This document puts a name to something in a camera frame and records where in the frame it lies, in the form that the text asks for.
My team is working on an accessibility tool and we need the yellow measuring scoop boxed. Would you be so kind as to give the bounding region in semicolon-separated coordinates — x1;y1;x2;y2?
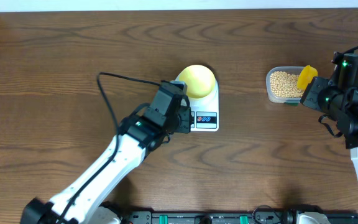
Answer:
296;65;318;90

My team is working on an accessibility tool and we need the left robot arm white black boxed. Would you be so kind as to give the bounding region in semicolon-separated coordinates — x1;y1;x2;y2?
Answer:
20;81;191;223

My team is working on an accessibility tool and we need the white digital kitchen scale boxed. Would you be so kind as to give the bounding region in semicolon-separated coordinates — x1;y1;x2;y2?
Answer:
186;75;219;132

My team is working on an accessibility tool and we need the yellow plastic bowl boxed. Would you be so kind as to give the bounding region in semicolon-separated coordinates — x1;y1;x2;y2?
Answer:
177;65;216;99

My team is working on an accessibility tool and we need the pile of soybeans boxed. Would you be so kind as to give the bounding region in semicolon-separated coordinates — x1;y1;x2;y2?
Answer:
270;71;304;98

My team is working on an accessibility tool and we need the clear plastic bean container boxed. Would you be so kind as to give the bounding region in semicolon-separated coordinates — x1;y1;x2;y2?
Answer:
266;66;304;104

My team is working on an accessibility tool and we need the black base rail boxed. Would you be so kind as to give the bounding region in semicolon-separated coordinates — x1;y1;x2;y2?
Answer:
121;210;358;224

